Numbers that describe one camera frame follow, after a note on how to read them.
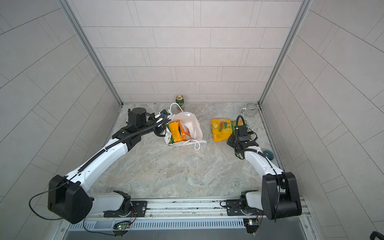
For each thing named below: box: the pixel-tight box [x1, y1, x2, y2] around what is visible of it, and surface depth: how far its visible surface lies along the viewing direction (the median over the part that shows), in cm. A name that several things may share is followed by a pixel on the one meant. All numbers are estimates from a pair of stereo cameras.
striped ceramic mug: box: [240, 103, 258, 117], surface depth 107 cm
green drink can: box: [175, 95, 185, 106], surface depth 108 cm
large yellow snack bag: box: [211, 118, 233, 142], surface depth 98 cm
